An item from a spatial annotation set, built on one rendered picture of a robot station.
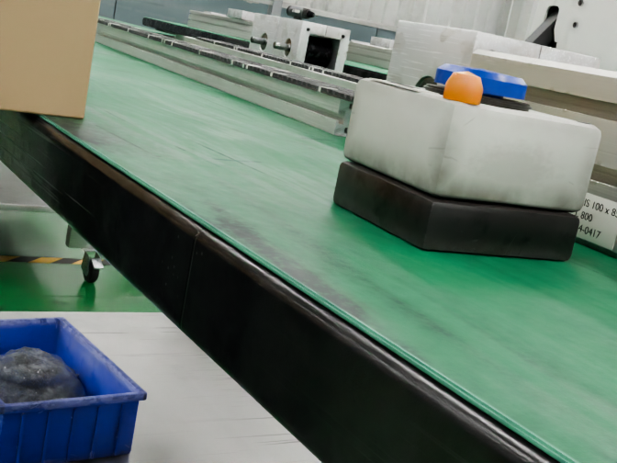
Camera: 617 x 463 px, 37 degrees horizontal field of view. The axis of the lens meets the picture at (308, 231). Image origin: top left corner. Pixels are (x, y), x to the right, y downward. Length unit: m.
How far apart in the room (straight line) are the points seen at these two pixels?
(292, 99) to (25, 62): 0.34
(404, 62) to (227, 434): 0.98
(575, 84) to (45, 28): 0.29
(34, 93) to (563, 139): 0.30
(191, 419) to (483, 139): 1.20
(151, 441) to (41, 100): 0.95
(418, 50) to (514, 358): 0.37
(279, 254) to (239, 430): 1.21
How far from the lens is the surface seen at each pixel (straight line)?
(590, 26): 0.82
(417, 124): 0.38
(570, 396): 0.24
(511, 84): 0.40
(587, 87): 0.48
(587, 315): 0.33
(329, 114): 0.77
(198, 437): 1.47
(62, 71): 0.56
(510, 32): 8.96
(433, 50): 0.59
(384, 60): 3.98
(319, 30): 1.55
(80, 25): 0.56
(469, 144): 0.37
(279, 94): 0.86
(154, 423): 1.49
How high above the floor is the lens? 0.85
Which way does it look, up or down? 12 degrees down
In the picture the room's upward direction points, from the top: 11 degrees clockwise
